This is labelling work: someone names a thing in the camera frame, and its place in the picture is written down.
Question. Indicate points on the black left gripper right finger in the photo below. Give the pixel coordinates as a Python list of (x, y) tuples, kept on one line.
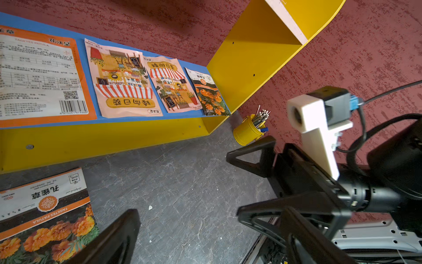
[(306, 245)]

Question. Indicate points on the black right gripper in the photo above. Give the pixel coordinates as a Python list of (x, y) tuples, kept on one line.
[(304, 189)]

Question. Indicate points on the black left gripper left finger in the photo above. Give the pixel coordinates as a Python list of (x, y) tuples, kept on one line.
[(115, 245)]

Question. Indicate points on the marigold seed bag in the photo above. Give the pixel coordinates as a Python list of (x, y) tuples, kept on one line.
[(47, 221), (208, 93)]

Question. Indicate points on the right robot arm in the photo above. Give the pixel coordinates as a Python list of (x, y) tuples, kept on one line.
[(381, 168)]

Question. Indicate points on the yellow wooden shelf unit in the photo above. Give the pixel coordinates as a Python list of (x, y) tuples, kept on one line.
[(242, 45)]

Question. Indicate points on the pink shop seed bag lower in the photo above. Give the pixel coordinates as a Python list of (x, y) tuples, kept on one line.
[(120, 79)]

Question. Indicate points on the orange bordered seed bag lower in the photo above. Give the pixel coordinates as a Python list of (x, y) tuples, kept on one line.
[(42, 80)]

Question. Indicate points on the yellow pen holder cup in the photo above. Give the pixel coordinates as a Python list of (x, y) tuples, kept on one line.
[(252, 128)]

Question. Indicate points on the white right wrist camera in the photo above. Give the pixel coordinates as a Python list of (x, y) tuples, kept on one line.
[(321, 116)]

